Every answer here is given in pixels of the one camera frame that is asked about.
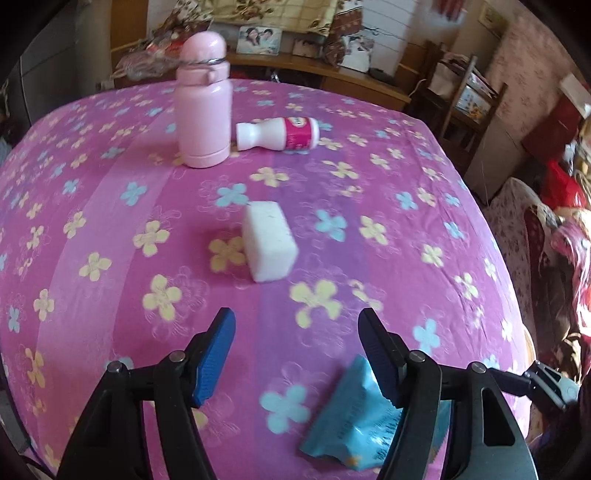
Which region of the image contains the floral covered sofa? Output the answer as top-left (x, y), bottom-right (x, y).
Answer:
top-left (485, 178), bottom-right (591, 462)

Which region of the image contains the pink floral tablecloth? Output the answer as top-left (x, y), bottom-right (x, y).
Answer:
top-left (0, 78), bottom-right (539, 480)

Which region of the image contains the grey refrigerator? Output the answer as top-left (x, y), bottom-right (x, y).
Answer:
top-left (14, 0), bottom-right (84, 125)

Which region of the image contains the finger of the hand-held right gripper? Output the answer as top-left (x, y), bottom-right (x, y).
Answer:
top-left (490, 360), bottom-right (580, 411)

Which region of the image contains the cream floral cloth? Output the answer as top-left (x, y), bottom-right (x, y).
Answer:
top-left (231, 0), bottom-right (342, 35)

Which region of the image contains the brown floral cloth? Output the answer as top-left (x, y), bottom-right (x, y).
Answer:
top-left (323, 11), bottom-right (370, 72)

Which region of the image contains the red bag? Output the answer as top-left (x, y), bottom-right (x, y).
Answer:
top-left (522, 95), bottom-right (587, 162)

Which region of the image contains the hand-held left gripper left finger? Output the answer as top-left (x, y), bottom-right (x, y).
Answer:
top-left (55, 307), bottom-right (237, 480)

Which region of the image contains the dark wooden chair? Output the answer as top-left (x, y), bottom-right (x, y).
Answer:
top-left (411, 41), bottom-right (509, 153)

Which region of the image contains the clear plastic bag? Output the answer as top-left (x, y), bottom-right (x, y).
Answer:
top-left (115, 39), bottom-right (185, 81)

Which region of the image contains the blue snack packet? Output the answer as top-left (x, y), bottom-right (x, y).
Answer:
top-left (299, 354), bottom-right (451, 472)

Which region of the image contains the small white yogurt bottle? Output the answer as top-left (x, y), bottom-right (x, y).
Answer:
top-left (235, 117), bottom-right (320, 152)

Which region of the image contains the grey board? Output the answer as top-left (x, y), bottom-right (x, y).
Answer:
top-left (466, 111), bottom-right (532, 204)

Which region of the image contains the pink bottle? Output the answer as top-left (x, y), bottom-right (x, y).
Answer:
top-left (174, 31), bottom-right (233, 168)

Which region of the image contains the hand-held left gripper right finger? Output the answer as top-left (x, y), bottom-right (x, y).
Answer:
top-left (358, 308), bottom-right (536, 480)

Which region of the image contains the small framed photo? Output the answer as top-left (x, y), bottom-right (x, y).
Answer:
top-left (292, 38), bottom-right (324, 58)

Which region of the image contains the long wooden cabinet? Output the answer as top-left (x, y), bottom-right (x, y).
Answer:
top-left (111, 48), bottom-right (411, 112)

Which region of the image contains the white sponge block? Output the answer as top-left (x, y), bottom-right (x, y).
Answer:
top-left (242, 200), bottom-right (298, 283)

